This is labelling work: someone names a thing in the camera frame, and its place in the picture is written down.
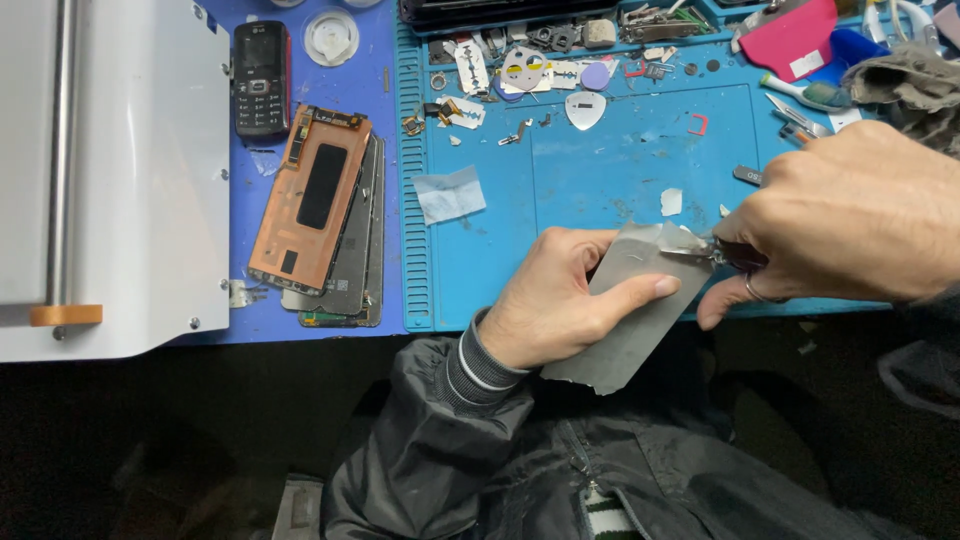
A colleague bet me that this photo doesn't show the person's right hand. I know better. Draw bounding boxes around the person's right hand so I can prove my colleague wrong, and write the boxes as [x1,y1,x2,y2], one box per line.
[696,120,960,332]

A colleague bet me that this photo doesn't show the person's left hand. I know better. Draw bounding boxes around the person's left hand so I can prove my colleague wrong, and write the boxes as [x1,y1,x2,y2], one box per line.
[478,226,684,372]

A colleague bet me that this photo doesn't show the small scissors dark red handle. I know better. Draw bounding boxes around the small scissors dark red handle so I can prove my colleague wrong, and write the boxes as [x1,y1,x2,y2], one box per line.
[660,236,771,275]

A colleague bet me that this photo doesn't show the silver tweezers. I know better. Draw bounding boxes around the silver tweezers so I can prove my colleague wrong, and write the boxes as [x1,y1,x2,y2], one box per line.
[764,92,834,145]

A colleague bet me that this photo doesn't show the white toothbrush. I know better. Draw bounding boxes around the white toothbrush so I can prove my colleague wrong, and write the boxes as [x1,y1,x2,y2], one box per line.
[759,71,854,114]

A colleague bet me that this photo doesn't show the gray cloth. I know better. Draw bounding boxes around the gray cloth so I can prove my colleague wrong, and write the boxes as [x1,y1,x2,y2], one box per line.
[840,42,960,160]

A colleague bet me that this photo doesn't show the white tissue piece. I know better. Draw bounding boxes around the white tissue piece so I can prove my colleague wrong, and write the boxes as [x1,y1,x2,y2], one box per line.
[411,164,489,227]

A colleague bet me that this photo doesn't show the light blue silicone repair mat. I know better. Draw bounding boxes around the light blue silicone repair mat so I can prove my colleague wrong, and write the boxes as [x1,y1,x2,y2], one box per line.
[393,0,895,333]

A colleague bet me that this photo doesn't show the dark phone screen panel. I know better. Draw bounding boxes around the dark phone screen panel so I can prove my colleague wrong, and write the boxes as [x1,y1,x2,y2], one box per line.
[297,136,387,330]

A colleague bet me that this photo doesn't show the blue plastic tool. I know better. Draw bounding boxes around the blue plastic tool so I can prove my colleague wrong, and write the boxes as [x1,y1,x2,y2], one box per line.
[805,27,891,88]

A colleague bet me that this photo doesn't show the gray phone screen panel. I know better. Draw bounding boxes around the gray phone screen panel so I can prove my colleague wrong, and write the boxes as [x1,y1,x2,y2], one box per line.
[280,133,382,317]

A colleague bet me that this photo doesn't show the pink plastic opening card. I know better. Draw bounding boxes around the pink plastic opening card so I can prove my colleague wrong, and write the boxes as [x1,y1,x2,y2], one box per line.
[738,0,840,84]

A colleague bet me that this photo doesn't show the dark gray jacket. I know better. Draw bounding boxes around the dark gray jacket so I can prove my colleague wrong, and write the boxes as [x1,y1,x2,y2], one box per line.
[322,330,960,540]

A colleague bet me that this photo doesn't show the white triangular opening pick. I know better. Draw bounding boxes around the white triangular opening pick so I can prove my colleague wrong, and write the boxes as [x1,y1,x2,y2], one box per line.
[564,90,608,132]

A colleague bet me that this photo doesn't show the purple round opening pick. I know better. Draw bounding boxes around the purple round opening pick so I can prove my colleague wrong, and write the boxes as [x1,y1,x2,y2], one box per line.
[580,60,612,93]

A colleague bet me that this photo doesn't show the copper-backed phone screen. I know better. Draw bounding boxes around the copper-backed phone screen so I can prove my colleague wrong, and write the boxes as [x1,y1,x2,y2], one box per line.
[246,104,374,298]

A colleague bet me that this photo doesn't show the bare razor blade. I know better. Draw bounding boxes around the bare razor blade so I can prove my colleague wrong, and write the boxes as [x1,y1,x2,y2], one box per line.
[454,39,491,96]

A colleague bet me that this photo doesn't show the metal clamp tool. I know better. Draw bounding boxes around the metal clamp tool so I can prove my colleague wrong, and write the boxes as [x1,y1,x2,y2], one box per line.
[620,18,703,45]

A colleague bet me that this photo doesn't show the beige eraser block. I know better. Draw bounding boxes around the beige eraser block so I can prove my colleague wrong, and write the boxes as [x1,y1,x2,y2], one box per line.
[582,18,618,51]

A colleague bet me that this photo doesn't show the dark blue work mat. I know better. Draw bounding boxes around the dark blue work mat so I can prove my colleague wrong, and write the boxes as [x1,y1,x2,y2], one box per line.
[168,0,411,347]

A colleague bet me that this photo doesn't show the clear film scrap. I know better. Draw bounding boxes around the clear film scrap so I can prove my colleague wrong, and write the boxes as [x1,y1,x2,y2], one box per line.
[246,147,283,178]

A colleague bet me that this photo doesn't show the white round plastic lid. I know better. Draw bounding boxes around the white round plastic lid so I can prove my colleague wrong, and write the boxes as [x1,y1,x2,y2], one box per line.
[301,6,362,68]

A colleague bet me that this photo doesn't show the black keypad mobile phone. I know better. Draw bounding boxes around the black keypad mobile phone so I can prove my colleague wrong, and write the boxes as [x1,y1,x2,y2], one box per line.
[232,20,293,141]

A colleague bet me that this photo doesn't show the white laminating machine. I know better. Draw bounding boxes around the white laminating machine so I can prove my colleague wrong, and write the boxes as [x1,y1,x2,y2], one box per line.
[0,0,232,364]

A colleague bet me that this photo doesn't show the silver ring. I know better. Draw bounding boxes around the silver ring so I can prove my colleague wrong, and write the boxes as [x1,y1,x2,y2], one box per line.
[744,271,790,306]

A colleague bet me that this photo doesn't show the white-handled cutters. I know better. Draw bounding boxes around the white-handled cutters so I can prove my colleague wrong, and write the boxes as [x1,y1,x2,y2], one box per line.
[861,0,943,55]

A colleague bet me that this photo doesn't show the silver camera frame plate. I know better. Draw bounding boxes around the silver camera frame plate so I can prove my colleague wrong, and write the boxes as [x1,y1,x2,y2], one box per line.
[500,45,549,93]

